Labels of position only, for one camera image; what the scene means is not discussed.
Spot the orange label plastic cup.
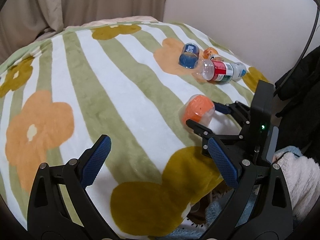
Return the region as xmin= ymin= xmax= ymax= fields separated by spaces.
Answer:
xmin=180 ymin=94 xmax=215 ymax=126

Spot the white blue label cup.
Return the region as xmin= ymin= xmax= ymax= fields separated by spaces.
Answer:
xmin=231 ymin=62 xmax=247 ymax=81

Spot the red label plastic cup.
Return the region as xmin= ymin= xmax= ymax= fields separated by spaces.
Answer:
xmin=194 ymin=59 xmax=234 ymax=82

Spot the small orange label cup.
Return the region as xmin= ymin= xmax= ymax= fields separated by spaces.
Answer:
xmin=203 ymin=47 xmax=223 ymax=62

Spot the blue label plastic cup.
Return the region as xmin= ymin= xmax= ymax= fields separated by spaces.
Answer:
xmin=178 ymin=43 xmax=200 ymax=69

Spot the black hanging jacket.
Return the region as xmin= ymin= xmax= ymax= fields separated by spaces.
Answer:
xmin=276 ymin=47 xmax=319 ymax=150

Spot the white fluffy cloth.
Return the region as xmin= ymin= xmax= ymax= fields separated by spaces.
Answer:
xmin=273 ymin=146 xmax=319 ymax=222

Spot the light blue fluffy cloth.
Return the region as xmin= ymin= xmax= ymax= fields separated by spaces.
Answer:
xmin=162 ymin=146 xmax=305 ymax=239

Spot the green striped flower blanket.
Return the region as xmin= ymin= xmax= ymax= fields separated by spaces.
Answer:
xmin=1 ymin=21 xmax=263 ymax=238

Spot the beige curtain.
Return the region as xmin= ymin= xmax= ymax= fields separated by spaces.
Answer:
xmin=1 ymin=0 xmax=166 ymax=62

